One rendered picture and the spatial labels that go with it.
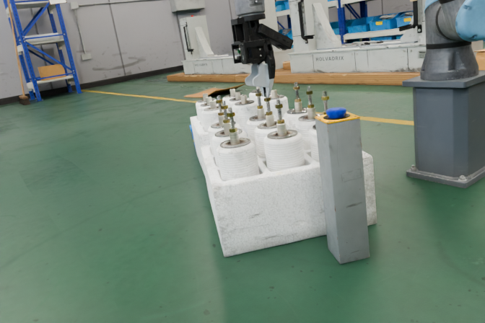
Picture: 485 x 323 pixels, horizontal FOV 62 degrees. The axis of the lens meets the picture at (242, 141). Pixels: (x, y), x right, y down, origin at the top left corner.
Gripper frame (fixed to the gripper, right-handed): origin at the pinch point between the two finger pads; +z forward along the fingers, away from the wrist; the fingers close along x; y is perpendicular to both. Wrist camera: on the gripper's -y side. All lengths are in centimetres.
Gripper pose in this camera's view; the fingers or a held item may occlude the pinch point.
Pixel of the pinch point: (268, 91)
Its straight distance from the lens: 109.9
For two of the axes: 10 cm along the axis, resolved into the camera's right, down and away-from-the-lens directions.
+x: 4.5, 1.6, -8.8
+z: 1.4, 9.6, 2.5
